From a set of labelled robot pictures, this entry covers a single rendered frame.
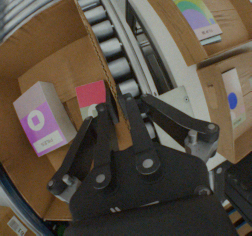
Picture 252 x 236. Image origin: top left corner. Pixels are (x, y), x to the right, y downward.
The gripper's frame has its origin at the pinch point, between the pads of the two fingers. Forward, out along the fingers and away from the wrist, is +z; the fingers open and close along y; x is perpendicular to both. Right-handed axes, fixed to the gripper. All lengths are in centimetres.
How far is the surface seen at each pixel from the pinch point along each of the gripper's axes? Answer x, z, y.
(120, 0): 54, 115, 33
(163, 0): 15.6, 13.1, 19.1
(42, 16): 19.0, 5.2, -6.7
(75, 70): 6.0, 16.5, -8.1
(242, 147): -28.6, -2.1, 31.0
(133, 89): -4.1, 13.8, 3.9
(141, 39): 8, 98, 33
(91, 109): -3.9, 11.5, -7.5
